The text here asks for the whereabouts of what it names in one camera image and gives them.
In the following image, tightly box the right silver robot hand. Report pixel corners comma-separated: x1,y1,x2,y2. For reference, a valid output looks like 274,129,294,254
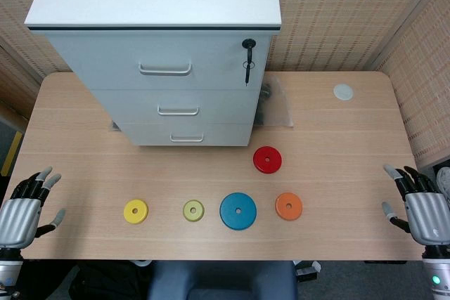
381,163,450,247

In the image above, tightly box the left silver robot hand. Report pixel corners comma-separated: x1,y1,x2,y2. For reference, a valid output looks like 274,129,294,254
0,165,67,249

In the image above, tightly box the shallow white drawer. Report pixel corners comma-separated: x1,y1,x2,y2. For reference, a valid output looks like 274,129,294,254
117,122,255,147

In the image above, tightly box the tall white drawer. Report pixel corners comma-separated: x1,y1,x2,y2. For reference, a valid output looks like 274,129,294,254
44,30,272,92

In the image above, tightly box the medium white drawer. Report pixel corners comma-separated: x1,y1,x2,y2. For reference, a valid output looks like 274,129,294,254
91,86,262,127

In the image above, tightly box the white sneaker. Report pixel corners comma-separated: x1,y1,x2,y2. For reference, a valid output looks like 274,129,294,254
435,167,450,207

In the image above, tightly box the yellow black bar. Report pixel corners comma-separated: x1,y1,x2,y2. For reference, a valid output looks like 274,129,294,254
0,130,24,177

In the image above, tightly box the black bag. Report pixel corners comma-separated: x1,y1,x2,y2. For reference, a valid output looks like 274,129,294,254
65,260,153,300

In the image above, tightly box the yellow disc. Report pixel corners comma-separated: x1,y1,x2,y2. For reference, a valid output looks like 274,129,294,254
122,198,150,226

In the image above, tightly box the small grey white box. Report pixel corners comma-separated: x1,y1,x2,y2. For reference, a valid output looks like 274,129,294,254
294,260,321,282

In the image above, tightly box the orange disc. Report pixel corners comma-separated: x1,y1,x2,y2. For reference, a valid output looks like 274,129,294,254
274,192,304,222

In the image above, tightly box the yellow-green disc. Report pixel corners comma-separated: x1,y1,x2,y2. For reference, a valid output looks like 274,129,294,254
181,199,206,223

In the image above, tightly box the red disc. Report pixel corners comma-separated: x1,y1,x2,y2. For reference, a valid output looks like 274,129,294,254
252,145,283,174

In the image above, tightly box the clear plastic hardware bag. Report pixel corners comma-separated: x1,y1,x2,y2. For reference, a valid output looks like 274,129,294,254
253,74,295,128

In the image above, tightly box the blue disc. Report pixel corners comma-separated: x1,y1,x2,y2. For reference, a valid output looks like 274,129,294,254
219,192,258,231

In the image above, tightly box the blue chair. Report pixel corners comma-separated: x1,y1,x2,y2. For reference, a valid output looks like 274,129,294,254
147,260,300,300

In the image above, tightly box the black key set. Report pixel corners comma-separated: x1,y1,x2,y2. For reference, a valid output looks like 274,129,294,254
240,37,258,87

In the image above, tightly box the grey round cable cap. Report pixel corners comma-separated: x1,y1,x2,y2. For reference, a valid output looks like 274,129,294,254
332,83,355,102

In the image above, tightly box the medium silver drawer handle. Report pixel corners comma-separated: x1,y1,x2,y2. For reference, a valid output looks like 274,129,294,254
157,104,200,117

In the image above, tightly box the long silver drawer handle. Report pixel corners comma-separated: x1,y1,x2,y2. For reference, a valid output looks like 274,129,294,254
138,61,193,77

